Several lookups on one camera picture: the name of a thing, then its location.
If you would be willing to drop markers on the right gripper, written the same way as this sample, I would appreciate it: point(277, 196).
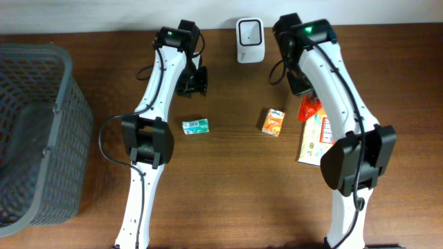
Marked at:
point(299, 84)

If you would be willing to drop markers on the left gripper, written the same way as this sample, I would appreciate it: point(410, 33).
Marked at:
point(193, 81)

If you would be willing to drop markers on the red snack bag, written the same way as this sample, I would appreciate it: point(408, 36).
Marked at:
point(309, 106)

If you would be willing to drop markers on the orange Kleenex tissue pack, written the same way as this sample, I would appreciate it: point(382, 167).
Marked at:
point(273, 122)

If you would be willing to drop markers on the green tissue pack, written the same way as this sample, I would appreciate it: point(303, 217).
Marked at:
point(195, 127)

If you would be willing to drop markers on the yellow wet wipes pack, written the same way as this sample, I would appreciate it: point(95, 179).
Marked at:
point(317, 139)

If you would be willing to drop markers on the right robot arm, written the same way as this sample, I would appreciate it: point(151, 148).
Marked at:
point(313, 63)

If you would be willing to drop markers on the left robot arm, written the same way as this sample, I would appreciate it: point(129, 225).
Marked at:
point(147, 137)

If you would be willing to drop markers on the grey plastic mesh basket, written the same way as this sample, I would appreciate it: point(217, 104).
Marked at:
point(46, 132)

